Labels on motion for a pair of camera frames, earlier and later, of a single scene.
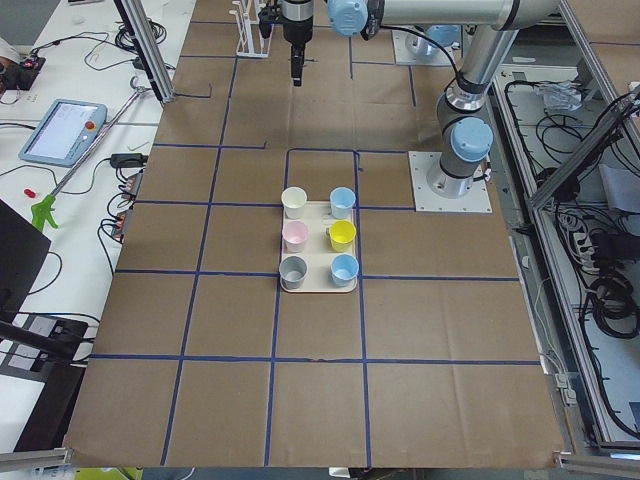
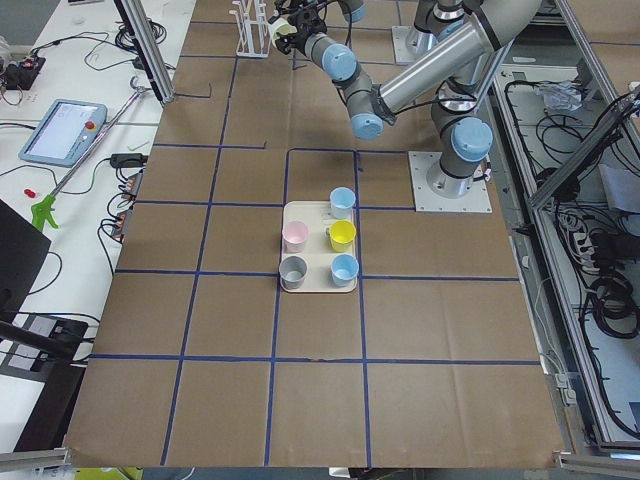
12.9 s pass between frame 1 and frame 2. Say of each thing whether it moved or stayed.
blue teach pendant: stayed
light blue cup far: stayed
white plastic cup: moved
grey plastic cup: stayed
